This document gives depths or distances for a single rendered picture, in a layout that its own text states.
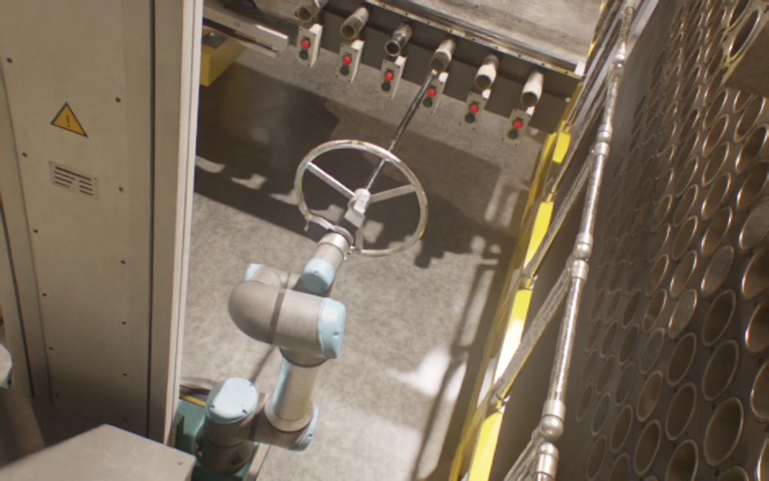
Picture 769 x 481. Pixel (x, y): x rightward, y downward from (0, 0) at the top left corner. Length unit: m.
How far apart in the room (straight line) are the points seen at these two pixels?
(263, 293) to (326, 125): 2.36
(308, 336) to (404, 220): 1.92
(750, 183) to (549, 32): 1.25
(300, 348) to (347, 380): 1.22
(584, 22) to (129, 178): 2.33
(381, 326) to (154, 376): 1.48
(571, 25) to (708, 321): 1.35
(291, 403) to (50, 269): 0.59
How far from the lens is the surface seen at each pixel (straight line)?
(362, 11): 2.85
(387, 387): 2.71
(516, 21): 3.01
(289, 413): 1.74
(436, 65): 2.76
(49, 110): 1.19
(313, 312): 1.45
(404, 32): 2.80
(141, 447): 1.53
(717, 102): 4.87
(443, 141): 3.88
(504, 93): 2.89
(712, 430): 3.08
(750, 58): 3.22
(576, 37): 3.05
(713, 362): 3.27
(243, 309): 1.48
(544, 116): 2.91
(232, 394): 1.82
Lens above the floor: 2.17
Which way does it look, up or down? 44 degrees down
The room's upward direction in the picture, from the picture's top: 17 degrees clockwise
